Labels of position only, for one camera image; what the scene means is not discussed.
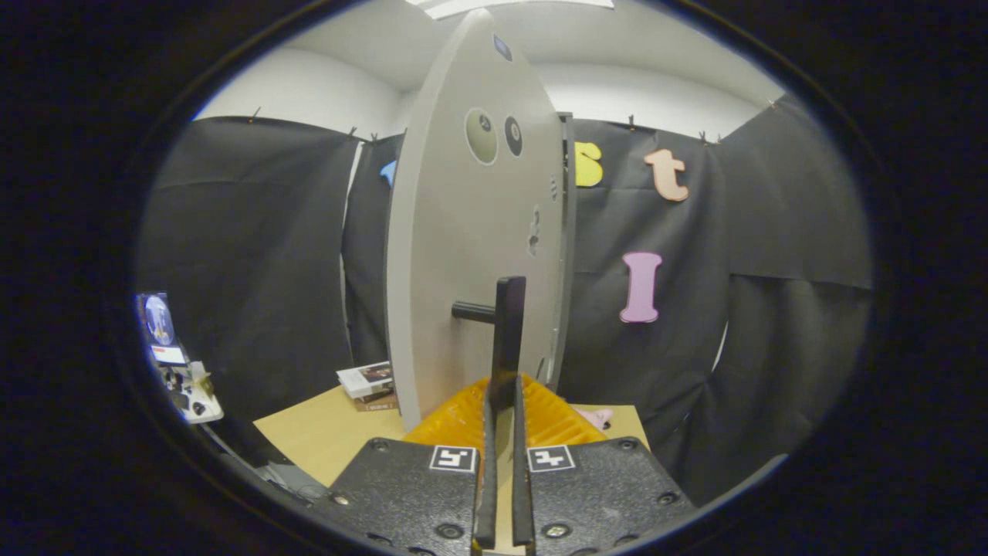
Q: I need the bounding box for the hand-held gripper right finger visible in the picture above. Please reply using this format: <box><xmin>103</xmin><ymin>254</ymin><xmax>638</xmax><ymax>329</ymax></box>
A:
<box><xmin>511</xmin><ymin>375</ymin><xmax>699</xmax><ymax>556</ymax></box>

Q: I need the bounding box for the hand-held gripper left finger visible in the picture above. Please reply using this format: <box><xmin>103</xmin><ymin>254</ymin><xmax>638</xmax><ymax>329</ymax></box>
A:
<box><xmin>313</xmin><ymin>376</ymin><xmax>499</xmax><ymax>556</ymax></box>

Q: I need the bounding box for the black door handle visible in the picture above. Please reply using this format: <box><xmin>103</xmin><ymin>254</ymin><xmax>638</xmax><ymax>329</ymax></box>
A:
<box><xmin>452</xmin><ymin>276</ymin><xmax>527</xmax><ymax>414</ymax></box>

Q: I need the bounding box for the grey shoe cabinet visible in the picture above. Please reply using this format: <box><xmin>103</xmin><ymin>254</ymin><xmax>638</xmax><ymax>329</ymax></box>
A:
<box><xmin>557</xmin><ymin>112</ymin><xmax>577</xmax><ymax>391</ymax></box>

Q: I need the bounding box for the light grey shoe cabinet door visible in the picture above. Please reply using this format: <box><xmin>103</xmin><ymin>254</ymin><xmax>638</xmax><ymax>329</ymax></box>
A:
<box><xmin>384</xmin><ymin>8</ymin><xmax>570</xmax><ymax>432</ymax></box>

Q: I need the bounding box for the black backdrop cloth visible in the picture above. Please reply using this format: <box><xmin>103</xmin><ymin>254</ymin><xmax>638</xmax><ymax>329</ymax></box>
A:
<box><xmin>135</xmin><ymin>93</ymin><xmax>875</xmax><ymax>507</ymax></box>

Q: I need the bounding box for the computer monitor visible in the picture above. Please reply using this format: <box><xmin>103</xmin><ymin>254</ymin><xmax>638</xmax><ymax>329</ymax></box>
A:
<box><xmin>137</xmin><ymin>292</ymin><xmax>190</xmax><ymax>368</ymax></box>

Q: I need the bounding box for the long ceiling light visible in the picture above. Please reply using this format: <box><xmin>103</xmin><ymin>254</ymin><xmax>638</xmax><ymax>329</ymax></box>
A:
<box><xmin>405</xmin><ymin>0</ymin><xmax>616</xmax><ymax>20</ymax></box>

